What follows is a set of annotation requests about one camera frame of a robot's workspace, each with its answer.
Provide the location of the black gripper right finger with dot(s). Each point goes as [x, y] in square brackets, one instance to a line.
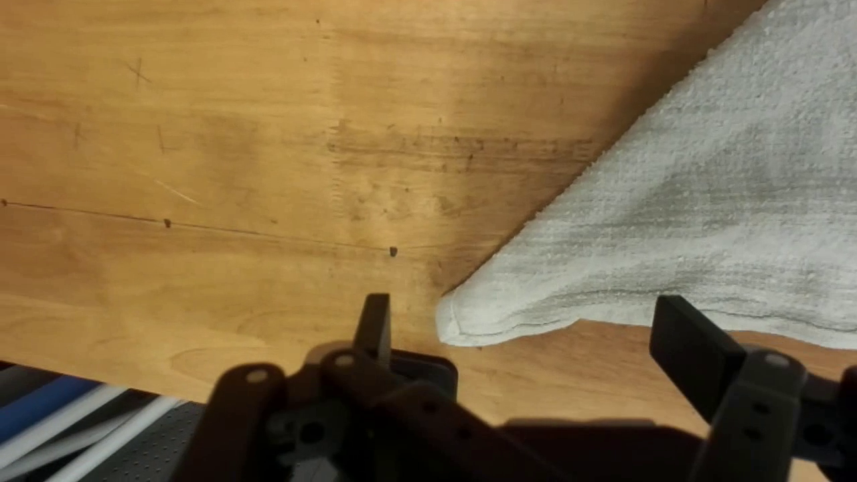
[697, 345]

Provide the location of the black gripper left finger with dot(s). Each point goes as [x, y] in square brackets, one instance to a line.
[377, 330]

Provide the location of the white cloth towel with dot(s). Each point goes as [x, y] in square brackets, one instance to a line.
[713, 196]

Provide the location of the long white tube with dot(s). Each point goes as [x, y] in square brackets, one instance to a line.
[62, 426]
[117, 442]

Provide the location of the blue board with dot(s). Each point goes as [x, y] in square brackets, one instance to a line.
[40, 402]

